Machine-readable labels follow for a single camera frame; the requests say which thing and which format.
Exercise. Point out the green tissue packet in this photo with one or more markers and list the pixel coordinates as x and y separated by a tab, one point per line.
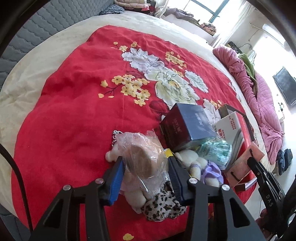
216	150

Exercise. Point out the grey quilted headboard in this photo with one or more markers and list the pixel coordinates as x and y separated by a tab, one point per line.
26	24

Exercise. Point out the leopard print soft toy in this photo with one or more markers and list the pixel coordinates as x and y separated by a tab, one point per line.
163	205

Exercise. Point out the stack of folded clothes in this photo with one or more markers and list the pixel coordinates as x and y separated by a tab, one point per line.
142	6

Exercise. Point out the green blanket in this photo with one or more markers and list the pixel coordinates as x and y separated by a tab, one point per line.
249	70

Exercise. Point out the red floral blanket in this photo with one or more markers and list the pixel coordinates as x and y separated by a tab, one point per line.
121	78

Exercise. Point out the dark patterned cloth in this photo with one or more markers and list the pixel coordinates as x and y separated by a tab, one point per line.
112	9

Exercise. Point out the clothes pile on windowsill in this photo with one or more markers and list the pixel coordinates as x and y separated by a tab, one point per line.
183	15

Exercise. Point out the cream bed sheet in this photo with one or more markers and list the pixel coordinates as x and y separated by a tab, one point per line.
24	83

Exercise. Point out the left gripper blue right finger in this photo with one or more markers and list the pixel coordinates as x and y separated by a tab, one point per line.
179	177

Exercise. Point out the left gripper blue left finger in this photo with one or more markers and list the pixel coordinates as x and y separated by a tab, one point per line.
112	182

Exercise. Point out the dark tray box with pink book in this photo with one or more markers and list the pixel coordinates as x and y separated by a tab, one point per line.
239	175

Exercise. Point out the pink quilted comforter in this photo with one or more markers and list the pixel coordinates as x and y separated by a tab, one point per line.
262	105

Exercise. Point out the dark blue square box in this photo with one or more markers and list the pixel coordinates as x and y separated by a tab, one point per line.
186	126

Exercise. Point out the red white tissue box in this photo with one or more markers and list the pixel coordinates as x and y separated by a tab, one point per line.
233	129

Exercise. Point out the plush bear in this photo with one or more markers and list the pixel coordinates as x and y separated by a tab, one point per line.
146	166

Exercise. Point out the dark clothes on chair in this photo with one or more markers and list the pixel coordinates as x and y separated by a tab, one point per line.
284	160

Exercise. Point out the white bear purple dress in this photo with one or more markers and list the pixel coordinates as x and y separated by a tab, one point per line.
203	170

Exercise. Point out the wall mounted black television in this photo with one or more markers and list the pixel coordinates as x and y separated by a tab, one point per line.
286	85

